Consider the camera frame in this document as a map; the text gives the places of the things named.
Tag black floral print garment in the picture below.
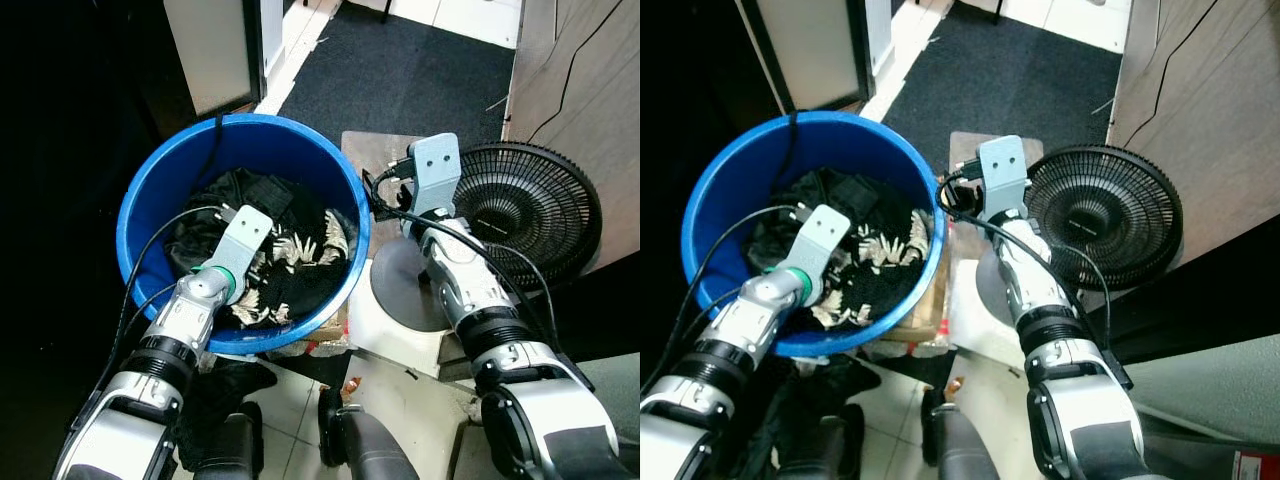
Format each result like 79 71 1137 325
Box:
165 168 358 329
745 167 936 329

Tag blue plastic bucket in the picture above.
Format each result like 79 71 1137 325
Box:
681 110 949 358
117 113 372 356

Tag brown cardboard box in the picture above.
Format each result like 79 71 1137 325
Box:
888 288 950 358
288 298 353 358

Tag white black-framed door panel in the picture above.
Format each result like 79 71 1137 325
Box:
162 0 268 117
734 0 897 113

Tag grey round fan base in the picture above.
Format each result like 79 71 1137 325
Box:
974 248 1023 328
369 244 453 334

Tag dark grey floor mat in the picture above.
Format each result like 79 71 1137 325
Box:
881 0 1124 173
277 0 519 153

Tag black cloth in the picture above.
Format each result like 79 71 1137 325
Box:
738 355 882 480
178 358 280 471

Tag black fan grille head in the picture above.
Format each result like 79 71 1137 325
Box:
1024 145 1185 292
455 142 604 292

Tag black robot left leg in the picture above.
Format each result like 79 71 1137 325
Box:
788 400 867 480
193 400 264 480

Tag black robot leg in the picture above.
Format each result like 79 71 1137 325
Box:
317 385 422 480
193 400 264 480
788 400 867 480
919 390 1013 480

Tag black robot right leg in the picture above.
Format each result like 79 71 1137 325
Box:
317 385 422 480
919 390 1013 480

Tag wood grain cabinet panel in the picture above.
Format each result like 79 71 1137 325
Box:
1104 0 1280 268
503 0 641 273

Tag red white packet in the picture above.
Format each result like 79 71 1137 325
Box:
1233 450 1280 480

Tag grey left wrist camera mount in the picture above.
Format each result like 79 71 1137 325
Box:
205 205 274 276
775 205 852 277

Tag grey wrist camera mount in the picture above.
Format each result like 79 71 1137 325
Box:
775 205 852 277
976 135 1030 222
409 133 463 217
205 205 274 276

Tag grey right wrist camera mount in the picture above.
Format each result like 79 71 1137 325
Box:
409 133 463 217
976 135 1030 222

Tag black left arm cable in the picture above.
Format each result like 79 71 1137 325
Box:
645 204 804 393
95 204 229 403

